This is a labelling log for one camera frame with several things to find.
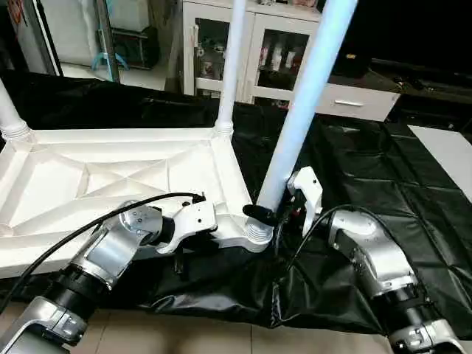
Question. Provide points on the white plastic table leg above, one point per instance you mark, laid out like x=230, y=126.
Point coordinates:
x=9, y=118
x=230, y=59
x=302, y=110

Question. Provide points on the white plastic table top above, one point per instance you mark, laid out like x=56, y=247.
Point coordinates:
x=88, y=177

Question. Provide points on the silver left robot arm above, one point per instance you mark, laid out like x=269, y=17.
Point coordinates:
x=103, y=254

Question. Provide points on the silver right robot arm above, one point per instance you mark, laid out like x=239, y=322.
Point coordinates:
x=372, y=254

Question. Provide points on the black mat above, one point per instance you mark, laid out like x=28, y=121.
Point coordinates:
x=398, y=192

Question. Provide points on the white drawer unit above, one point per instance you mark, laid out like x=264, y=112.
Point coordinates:
x=358, y=102

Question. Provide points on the white glass door cabinet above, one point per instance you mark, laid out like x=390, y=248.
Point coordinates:
x=273, y=51

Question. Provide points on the black speaker box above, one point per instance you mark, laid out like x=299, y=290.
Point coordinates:
x=354, y=65

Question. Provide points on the clear plastic storage box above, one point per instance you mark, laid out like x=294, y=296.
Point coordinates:
x=139, y=44

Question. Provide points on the grey metal pole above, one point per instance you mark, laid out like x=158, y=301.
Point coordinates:
x=108, y=37

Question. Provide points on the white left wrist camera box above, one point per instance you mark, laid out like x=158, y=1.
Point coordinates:
x=193, y=217

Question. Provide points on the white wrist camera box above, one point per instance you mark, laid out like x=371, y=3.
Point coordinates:
x=308, y=192
x=193, y=217

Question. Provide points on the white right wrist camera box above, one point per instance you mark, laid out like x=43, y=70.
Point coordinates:
x=308, y=192

